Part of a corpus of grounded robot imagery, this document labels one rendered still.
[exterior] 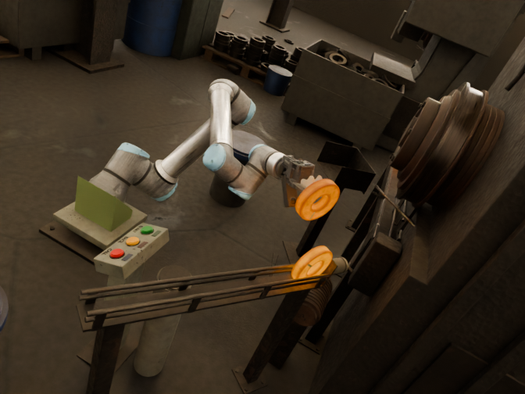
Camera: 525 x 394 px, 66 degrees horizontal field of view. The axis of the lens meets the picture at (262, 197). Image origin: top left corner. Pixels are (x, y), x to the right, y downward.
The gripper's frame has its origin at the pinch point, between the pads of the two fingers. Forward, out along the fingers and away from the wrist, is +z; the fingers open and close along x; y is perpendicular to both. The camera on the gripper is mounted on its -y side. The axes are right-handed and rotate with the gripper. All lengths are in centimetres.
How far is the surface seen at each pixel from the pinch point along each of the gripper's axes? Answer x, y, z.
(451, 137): 32.1, 24.8, 18.6
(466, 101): 39, 36, 15
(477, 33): 272, 82, -121
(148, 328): -43, -59, -26
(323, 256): 1.3, -19.0, 6.9
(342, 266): 14.5, -26.2, 5.1
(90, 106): -13, -26, -244
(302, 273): -5.6, -24.4, 6.0
